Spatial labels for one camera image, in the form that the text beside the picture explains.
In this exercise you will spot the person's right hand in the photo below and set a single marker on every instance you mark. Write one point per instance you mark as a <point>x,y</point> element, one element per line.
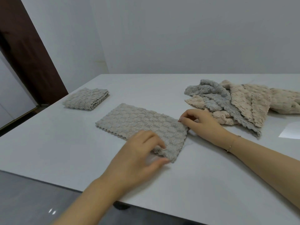
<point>206,128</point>

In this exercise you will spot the person's left hand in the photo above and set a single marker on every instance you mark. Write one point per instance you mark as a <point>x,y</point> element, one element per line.
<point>131,166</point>

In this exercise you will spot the blue-grey fluffy towel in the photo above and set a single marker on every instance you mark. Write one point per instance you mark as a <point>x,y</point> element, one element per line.
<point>211,91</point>

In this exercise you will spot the taupe fluffy towel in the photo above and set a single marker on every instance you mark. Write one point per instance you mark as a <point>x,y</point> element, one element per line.
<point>86,99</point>
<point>138,121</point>

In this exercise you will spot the person's right forearm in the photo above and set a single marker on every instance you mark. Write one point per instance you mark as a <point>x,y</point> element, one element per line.
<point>267,166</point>

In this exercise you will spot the white glossy table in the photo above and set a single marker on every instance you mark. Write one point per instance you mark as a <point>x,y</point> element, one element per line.
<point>58,142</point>

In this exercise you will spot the white cabinet with wooden base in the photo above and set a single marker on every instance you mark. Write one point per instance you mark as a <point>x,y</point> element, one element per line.
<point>11,100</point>

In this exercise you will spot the dark brown wooden door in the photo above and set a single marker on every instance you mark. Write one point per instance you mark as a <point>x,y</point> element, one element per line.
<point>30,51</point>

